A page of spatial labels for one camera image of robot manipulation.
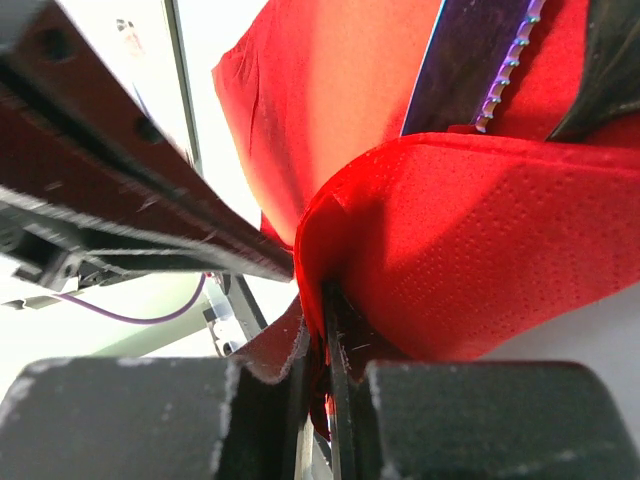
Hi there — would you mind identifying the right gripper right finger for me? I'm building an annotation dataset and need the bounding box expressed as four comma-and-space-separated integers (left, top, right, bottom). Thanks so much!
322, 284, 639, 479

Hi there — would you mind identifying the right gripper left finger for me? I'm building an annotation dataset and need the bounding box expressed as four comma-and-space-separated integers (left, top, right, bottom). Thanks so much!
1, 302, 311, 479

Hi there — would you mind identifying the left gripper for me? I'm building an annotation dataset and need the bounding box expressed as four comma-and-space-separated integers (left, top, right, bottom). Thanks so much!
1, 1, 293, 292

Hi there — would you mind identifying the red paper napkin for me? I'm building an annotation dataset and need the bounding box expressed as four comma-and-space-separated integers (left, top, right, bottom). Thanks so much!
212, 1, 639, 435

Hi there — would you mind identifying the metal tray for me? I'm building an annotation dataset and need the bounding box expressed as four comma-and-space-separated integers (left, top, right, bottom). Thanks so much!
163, 0, 203, 176

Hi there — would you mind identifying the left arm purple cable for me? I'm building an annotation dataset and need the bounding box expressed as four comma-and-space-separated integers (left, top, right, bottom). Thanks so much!
49, 272, 209, 326

